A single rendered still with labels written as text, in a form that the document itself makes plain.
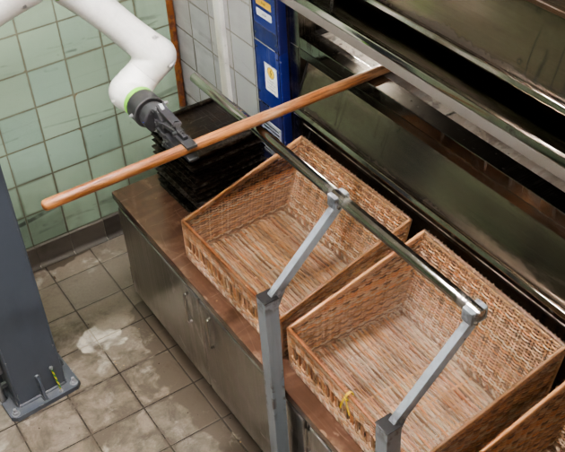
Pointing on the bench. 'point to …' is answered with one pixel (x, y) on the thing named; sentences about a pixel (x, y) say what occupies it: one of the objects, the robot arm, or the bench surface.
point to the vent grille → (273, 134)
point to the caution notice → (271, 79)
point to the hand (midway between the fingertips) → (186, 147)
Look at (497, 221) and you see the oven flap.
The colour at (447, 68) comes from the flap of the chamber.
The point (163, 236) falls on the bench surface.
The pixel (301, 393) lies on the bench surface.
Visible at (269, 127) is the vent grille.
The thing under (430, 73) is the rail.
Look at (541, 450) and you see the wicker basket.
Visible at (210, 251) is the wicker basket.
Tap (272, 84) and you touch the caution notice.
